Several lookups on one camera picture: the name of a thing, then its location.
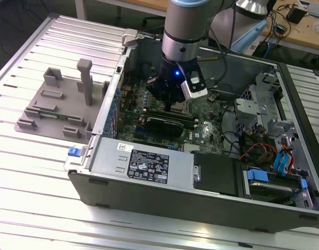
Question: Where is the blue case latch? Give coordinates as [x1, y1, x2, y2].
[66, 146, 80, 158]

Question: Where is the grey flat device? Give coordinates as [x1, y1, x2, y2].
[306, 3, 319, 18]

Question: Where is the grey power supply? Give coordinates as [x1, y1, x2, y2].
[89, 137, 196, 191]

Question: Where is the green RAM stick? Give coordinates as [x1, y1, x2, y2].
[37, 110, 69, 120]

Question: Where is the wooden desk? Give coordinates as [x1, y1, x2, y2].
[261, 0, 319, 54]

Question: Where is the brass cable plug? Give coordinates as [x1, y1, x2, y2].
[198, 55, 218, 63]

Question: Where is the yellow wire bundle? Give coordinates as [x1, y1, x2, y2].
[262, 144, 275, 164]

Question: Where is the CPU socket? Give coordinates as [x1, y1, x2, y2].
[162, 100, 194, 115]

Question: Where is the black graphics card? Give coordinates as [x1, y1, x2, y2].
[143, 116, 186, 139]

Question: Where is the green motherboard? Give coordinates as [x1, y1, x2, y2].
[115, 74, 229, 158]

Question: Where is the blue flat wire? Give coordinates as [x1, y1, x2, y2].
[274, 152, 287, 174]
[282, 148, 293, 180]

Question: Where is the black drive bay cover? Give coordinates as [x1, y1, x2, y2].
[192, 152, 244, 198]

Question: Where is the red wire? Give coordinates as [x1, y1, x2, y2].
[239, 142, 277, 160]

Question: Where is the black box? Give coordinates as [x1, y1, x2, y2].
[286, 5, 305, 24]

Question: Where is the white desk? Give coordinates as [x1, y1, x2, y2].
[75, 0, 170, 21]

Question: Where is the hard disk in blue carrier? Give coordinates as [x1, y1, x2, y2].
[242, 168, 311, 208]

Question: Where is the silver drive cage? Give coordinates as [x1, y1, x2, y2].
[234, 72, 285, 126]

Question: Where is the black RAM slot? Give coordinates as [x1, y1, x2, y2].
[146, 111, 198, 123]
[146, 114, 198, 126]
[146, 108, 198, 120]

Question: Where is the grey parts rack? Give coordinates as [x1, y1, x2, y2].
[13, 58, 111, 143]

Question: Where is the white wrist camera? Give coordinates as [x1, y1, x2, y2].
[180, 75, 208, 101]

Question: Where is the black PC case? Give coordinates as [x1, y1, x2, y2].
[63, 27, 319, 234]

